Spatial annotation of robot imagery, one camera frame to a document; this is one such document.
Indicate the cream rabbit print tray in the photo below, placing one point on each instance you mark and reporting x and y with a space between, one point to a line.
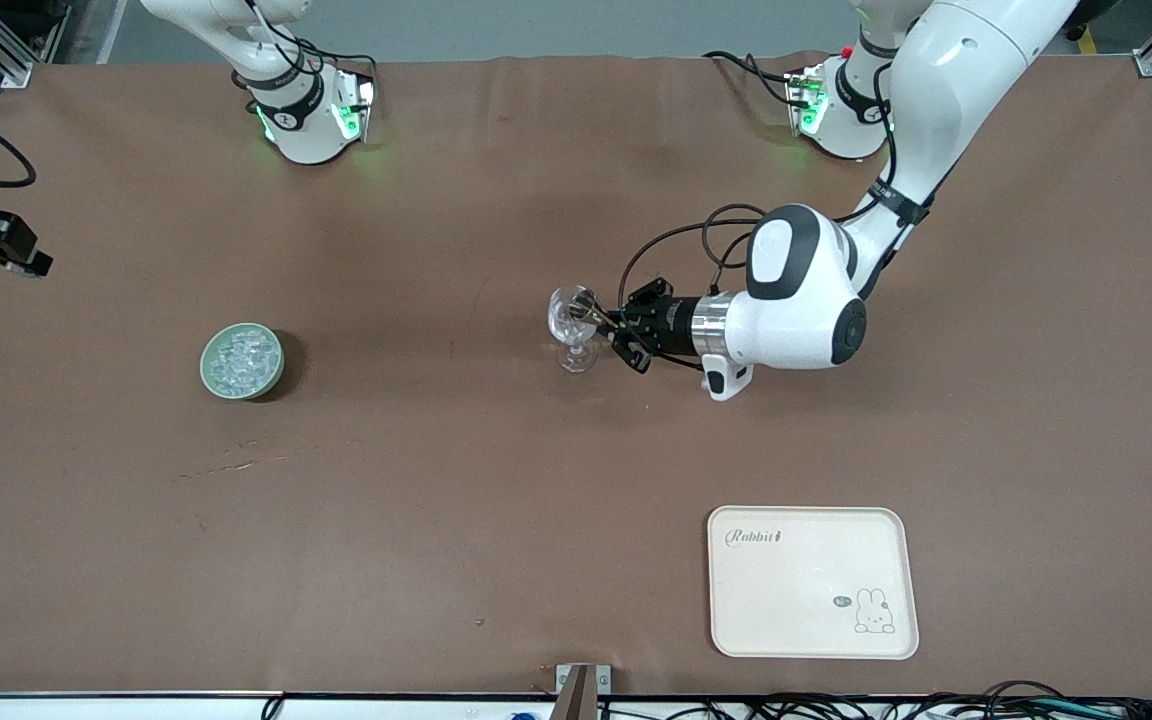
796 600

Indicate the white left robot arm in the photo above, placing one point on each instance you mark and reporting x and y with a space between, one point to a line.
796 320

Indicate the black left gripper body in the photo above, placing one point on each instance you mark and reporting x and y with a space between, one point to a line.
673 326

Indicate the metal jigger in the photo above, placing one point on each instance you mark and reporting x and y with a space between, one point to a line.
588 305

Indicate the clear wine glass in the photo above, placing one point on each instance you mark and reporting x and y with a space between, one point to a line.
576 356

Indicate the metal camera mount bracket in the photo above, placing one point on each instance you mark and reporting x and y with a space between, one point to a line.
581 695

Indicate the brown table mat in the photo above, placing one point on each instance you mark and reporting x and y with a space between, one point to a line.
436 500

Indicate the clear ice cubes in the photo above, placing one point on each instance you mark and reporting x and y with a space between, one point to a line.
242 358

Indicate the green round bowl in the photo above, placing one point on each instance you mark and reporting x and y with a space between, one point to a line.
206 372

